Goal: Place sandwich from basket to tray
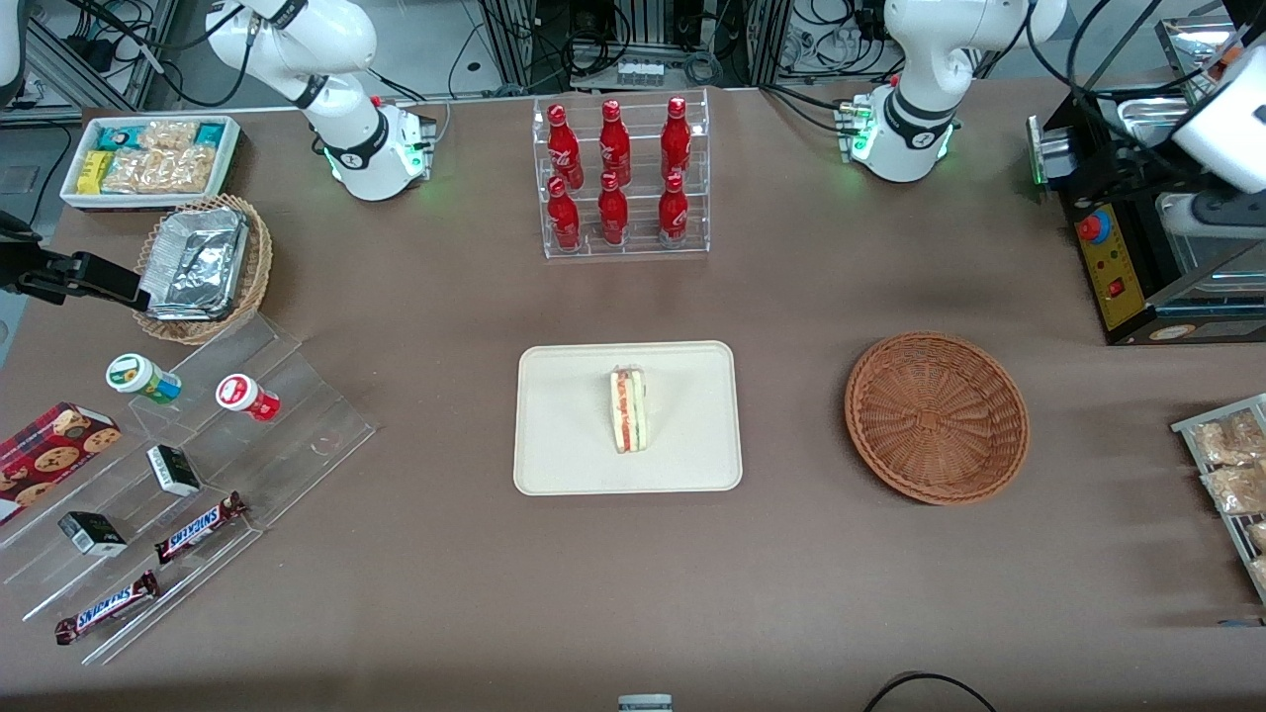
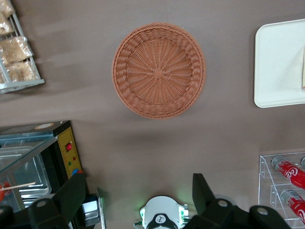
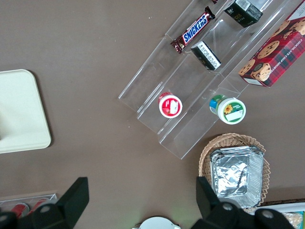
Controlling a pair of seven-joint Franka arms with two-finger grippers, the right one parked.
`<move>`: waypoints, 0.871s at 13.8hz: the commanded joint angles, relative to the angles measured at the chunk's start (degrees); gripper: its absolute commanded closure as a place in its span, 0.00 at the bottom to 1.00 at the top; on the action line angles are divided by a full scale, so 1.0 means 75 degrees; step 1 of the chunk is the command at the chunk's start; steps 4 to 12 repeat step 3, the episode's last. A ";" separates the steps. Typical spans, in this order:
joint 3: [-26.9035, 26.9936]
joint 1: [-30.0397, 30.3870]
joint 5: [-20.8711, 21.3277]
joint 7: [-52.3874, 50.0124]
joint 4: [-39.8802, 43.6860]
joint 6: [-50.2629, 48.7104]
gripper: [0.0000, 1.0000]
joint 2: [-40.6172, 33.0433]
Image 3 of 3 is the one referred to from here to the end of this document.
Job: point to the green sunflower lidded cup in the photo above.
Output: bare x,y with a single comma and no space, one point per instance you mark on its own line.
232,111

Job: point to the cream plastic tray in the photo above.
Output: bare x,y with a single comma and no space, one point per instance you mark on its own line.
21,112

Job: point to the red cola can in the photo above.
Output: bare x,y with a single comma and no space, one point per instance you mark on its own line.
20,210

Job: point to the large black carton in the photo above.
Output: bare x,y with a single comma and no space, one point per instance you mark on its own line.
243,13

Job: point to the stack of foil trays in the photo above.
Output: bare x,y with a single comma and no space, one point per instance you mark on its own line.
236,176

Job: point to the light woven wicker basket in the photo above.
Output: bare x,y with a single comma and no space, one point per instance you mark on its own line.
207,152

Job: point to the clear acrylic can holder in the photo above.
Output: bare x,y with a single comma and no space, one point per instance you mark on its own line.
51,196

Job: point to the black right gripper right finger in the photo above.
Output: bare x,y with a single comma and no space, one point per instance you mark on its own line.
206,195

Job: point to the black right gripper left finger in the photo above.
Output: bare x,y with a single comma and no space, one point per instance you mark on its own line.
74,195

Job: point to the red lidded yogurt cup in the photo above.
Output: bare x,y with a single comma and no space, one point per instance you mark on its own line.
170,106

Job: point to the small black carton with label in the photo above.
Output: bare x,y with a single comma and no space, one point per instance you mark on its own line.
207,56

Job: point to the red chocolate chip cookie box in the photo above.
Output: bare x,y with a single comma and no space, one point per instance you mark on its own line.
278,52

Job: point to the clear acrylic stepped display stand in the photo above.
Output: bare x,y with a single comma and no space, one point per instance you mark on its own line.
176,78

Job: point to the white-rimmed snack box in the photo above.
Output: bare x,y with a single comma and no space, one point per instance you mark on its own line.
295,214

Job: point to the Snickers chocolate bar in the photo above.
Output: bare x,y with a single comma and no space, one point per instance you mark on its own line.
194,29

